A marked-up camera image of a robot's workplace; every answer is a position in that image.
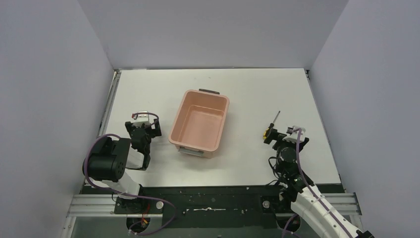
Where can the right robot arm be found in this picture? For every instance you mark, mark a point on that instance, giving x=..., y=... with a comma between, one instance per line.
x=305, y=199

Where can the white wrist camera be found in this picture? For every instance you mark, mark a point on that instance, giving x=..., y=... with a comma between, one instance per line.
x=295, y=134
x=141, y=117

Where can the aluminium left side rail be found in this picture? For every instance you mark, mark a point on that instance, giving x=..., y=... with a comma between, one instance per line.
x=109, y=102

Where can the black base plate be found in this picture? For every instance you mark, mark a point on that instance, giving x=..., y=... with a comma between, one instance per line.
x=172, y=219

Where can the yellow black screwdriver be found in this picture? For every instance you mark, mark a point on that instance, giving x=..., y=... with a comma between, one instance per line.
x=270, y=127

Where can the aluminium rail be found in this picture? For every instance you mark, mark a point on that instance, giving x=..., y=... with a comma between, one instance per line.
x=104, y=205
x=109, y=102

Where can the pink plastic bin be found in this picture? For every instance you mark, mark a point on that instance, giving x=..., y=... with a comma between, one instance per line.
x=198, y=125

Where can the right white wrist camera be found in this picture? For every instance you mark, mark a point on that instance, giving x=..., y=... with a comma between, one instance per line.
x=295, y=134

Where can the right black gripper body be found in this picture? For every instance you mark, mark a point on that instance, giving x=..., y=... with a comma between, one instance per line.
x=281, y=137

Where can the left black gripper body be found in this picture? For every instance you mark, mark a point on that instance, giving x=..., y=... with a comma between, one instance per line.
x=143, y=130

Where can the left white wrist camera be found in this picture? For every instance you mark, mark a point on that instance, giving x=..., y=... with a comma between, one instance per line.
x=141, y=117

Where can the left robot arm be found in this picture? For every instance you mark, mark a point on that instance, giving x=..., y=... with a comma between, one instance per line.
x=109, y=159

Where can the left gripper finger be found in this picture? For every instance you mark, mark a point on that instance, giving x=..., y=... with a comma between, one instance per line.
x=129, y=126
x=155, y=130

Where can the aluminium front rail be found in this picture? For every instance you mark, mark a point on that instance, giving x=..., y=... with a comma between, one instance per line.
x=104, y=205

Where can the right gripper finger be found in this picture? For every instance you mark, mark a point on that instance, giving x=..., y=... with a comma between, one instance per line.
x=270, y=135
x=304, y=142

